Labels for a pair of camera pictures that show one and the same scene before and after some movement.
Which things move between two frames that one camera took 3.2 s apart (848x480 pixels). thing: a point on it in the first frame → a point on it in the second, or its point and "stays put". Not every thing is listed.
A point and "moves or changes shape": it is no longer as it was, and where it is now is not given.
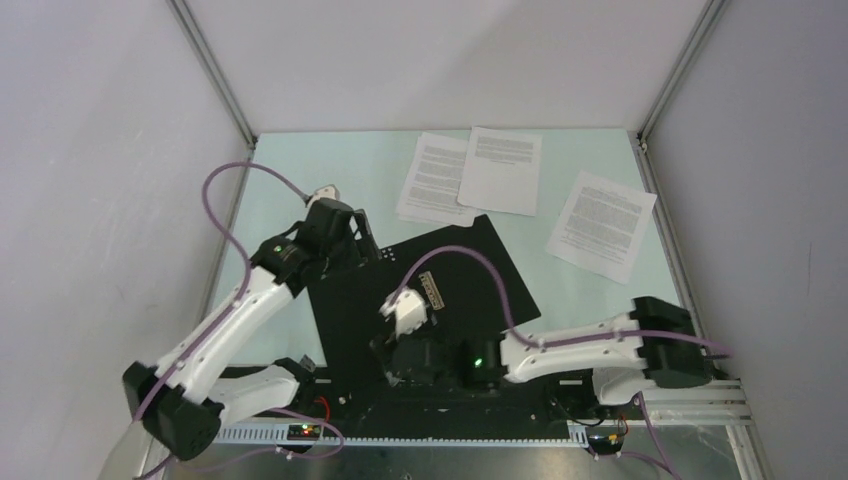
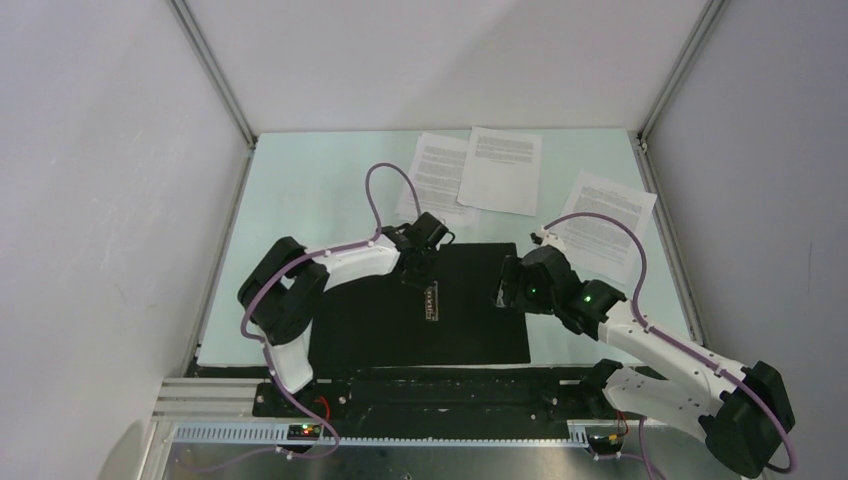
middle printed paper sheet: x=501 y=171 stays put
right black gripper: x=385 y=344 → x=513 y=272
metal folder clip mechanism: x=431 y=290 moves or changes shape
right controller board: x=605 y=443 stays put
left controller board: x=303 y=432 stays put
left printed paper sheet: x=430 y=193 stays put
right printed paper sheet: x=601 y=226 stays put
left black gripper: x=369 y=252 → x=422 y=282
